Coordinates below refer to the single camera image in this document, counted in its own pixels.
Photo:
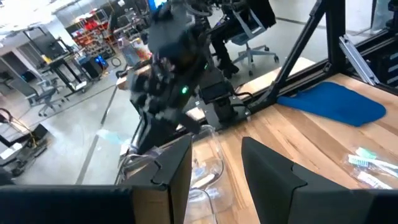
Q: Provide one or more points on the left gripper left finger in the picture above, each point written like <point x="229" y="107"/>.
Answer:
<point x="93" y="205"/>

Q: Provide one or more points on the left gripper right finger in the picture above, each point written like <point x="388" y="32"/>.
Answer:
<point x="311" y="202"/>

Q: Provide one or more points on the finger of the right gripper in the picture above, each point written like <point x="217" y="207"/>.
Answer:
<point x="155" y="137"/>

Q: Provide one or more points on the blue white toothbrush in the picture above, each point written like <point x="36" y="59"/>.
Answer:
<point x="357" y="160"/>

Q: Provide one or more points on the green white toothbrush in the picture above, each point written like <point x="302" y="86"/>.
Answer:
<point x="365" y="153"/>

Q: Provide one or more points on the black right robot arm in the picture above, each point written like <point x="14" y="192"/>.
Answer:
<point x="217" y="93"/>

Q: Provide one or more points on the person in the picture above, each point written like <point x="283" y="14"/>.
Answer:
<point x="225" y="59"/>

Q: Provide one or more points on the black computer purple lights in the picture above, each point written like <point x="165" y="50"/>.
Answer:
<point x="93" y="65"/>

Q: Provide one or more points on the cluttered parts shelf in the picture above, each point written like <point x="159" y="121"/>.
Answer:
<point x="93" y="34"/>

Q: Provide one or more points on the black rolling cart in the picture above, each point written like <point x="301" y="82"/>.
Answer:
<point x="18" y="146"/>

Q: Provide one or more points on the black workstation desk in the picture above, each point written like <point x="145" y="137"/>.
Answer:
<point x="66" y="71"/>

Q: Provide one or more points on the blue office chair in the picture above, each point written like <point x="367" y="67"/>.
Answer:
<point x="255" y="53"/>

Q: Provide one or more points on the blue cloth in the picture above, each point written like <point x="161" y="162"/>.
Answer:
<point x="332" y="102"/>

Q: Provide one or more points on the grey office chair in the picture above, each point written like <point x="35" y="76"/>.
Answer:
<point x="46" y="96"/>

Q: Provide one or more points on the black aluminium table frame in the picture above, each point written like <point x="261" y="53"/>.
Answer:
<point x="334" y="31"/>

